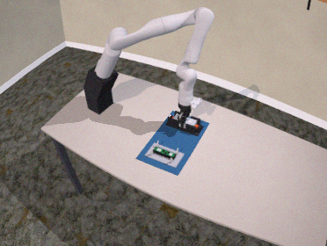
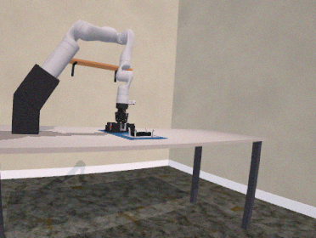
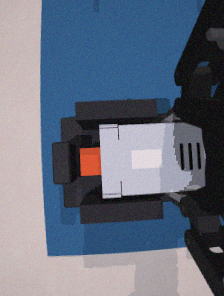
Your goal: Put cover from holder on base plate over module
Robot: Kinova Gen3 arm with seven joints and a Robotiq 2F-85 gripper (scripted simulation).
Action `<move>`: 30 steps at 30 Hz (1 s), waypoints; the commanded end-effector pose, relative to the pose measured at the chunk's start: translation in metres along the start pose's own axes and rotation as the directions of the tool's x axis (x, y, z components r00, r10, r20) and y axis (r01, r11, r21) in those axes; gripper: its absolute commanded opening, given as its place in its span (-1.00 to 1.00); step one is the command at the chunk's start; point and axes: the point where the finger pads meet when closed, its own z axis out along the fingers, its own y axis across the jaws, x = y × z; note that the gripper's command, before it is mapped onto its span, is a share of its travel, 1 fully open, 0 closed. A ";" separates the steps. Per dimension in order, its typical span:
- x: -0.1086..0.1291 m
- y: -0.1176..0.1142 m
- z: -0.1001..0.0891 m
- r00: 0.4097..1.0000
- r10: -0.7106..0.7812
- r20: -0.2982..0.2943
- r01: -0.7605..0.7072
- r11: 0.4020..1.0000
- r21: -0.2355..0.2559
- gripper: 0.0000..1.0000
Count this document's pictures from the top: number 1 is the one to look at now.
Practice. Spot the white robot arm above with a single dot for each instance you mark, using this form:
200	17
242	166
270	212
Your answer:
203	18

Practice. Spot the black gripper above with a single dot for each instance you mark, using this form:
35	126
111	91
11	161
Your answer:
183	112

